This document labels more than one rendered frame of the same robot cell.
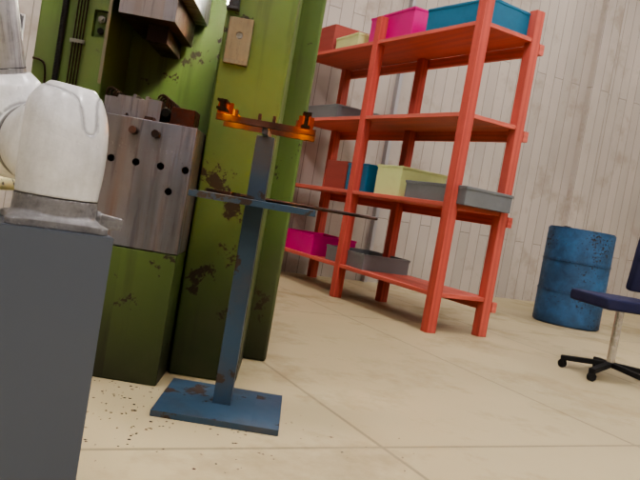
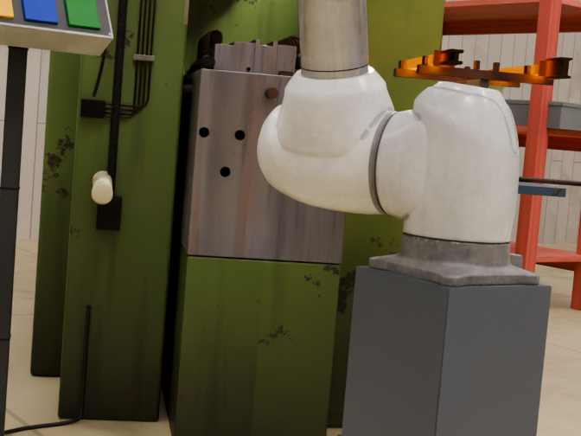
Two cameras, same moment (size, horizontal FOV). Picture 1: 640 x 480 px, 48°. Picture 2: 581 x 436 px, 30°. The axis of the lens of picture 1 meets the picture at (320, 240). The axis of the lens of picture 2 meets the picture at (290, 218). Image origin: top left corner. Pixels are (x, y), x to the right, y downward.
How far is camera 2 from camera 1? 0.96 m
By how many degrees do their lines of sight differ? 8
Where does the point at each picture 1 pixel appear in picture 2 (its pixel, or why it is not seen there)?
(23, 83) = (380, 85)
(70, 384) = not seen: outside the picture
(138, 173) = not seen: hidden behind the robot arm
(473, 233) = not seen: hidden behind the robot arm
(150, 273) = (306, 294)
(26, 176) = (448, 218)
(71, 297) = (514, 371)
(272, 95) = (430, 22)
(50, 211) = (483, 262)
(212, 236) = (361, 229)
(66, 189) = (498, 229)
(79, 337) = (521, 421)
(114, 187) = (248, 176)
